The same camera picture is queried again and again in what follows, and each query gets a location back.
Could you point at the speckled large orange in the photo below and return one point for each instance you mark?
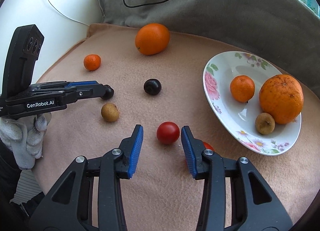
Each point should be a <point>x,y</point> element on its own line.
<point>282,97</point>

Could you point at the brown longan fruit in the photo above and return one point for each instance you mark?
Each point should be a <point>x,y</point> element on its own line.
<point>265,123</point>
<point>110,112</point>

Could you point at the smooth large orange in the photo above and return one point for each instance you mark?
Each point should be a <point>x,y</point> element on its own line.
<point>152,39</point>

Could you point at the left white gloved hand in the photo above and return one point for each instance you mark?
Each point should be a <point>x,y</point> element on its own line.
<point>24,137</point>

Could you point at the small mandarin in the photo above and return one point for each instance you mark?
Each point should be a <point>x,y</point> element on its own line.
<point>242,88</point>
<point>92,62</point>

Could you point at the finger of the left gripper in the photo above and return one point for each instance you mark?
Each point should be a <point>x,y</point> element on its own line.
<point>83,92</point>
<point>80,83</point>

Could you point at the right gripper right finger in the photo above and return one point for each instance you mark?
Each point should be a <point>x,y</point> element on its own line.
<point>235,195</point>

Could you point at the large red cherry tomato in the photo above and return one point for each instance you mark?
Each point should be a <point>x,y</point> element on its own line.
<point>168,133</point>

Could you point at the dark plum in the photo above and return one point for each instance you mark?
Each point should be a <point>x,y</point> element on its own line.
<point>152,86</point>
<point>109,92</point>

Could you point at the floral white plate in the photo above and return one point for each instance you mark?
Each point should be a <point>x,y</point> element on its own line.
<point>239,118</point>

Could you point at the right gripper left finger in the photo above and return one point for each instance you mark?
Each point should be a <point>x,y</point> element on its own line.
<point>87,196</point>

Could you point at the small red cherry tomato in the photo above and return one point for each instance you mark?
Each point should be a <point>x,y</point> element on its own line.
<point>208,146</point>

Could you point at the grey blanket backrest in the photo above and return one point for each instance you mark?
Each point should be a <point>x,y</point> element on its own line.
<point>285,32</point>

